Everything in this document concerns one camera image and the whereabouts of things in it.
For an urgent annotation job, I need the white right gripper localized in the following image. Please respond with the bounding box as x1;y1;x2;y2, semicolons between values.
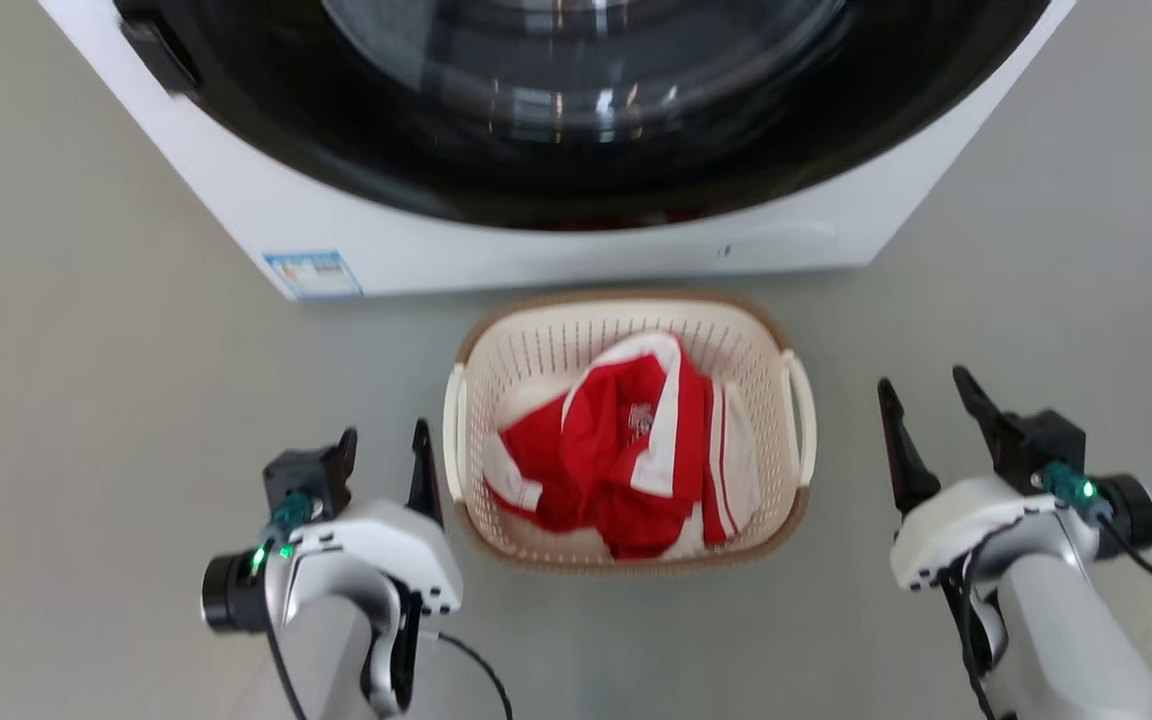
877;365;1102;592

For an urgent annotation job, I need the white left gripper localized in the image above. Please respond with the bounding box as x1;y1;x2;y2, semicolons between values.
263;418;464;617

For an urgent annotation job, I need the cream plastic laundry basket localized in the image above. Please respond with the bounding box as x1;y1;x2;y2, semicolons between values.
442;290;819;576

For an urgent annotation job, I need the blue energy label sticker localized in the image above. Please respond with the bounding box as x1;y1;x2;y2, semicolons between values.
262;250;365;301

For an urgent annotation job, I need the red and white garment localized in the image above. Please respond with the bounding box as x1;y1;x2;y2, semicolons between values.
483;332;764;561

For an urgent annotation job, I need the white front-load washing machine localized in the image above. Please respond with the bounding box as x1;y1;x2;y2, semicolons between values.
36;0;1078;302

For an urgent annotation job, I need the round white filter cover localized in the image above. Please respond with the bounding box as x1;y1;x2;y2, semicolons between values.
719;221;843;267

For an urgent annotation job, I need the round black washer door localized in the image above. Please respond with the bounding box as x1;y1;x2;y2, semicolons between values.
113;0;1053;232

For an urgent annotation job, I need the steel washer drum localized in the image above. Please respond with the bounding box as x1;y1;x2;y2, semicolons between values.
321;0;849;143

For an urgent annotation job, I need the green left cable connector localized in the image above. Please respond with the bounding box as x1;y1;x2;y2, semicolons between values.
252;489;320;577

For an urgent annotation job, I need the green cable connector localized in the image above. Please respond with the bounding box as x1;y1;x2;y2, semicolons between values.
1040;461;1105;524
252;489;320;577

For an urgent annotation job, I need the green right cable connector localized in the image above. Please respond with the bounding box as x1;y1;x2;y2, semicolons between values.
1040;461;1105;524

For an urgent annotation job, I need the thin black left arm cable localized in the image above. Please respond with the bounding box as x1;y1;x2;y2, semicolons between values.
419;628;515;720

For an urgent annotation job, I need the black door latch handle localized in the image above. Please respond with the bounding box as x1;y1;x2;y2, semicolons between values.
119;14;203;99

